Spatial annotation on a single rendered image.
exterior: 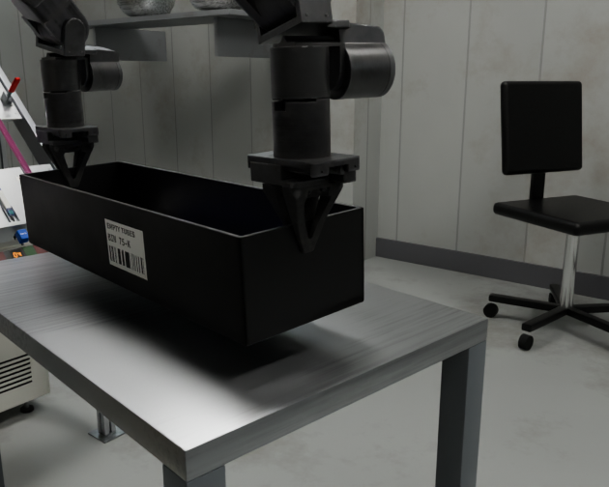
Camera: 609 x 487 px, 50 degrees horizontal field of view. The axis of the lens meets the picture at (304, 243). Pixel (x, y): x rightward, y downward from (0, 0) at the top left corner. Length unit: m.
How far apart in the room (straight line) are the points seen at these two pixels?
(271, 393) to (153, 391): 0.11
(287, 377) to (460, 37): 3.26
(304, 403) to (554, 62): 3.12
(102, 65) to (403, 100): 2.97
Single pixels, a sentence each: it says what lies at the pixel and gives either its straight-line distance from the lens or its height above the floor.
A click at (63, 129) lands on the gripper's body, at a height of 1.02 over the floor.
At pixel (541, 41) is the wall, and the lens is 3.64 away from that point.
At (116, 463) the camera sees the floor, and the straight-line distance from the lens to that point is 2.09.
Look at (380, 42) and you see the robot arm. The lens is 0.70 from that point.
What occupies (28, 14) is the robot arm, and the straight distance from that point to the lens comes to 1.09.
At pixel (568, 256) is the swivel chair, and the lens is 3.05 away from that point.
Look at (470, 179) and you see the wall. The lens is 3.80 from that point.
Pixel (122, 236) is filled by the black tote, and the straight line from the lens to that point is 0.83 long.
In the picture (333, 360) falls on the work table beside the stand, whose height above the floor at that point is 0.80.
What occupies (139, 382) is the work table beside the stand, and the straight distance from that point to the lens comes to 0.69.
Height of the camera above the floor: 1.09
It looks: 14 degrees down
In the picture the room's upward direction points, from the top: straight up
